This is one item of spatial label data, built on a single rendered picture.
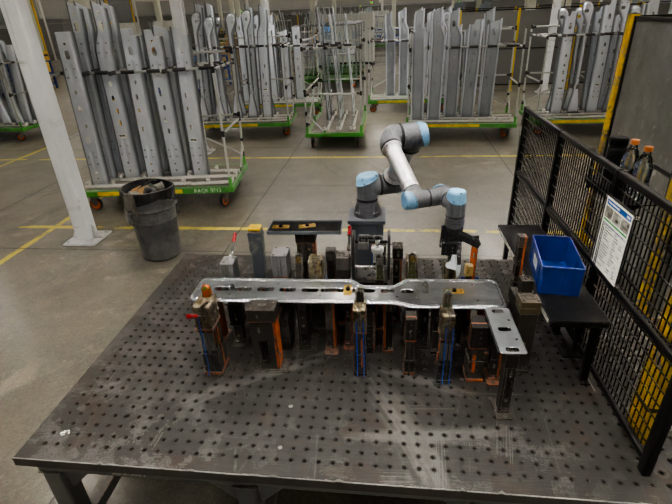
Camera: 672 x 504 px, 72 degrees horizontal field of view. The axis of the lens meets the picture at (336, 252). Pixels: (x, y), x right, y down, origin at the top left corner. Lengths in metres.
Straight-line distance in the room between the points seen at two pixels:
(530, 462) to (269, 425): 0.95
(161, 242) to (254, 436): 3.13
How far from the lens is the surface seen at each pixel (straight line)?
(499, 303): 2.06
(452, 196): 1.86
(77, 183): 5.51
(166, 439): 1.99
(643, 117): 4.22
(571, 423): 2.05
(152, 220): 4.65
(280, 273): 2.21
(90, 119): 6.35
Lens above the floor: 2.11
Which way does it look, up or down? 27 degrees down
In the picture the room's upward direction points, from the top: 3 degrees counter-clockwise
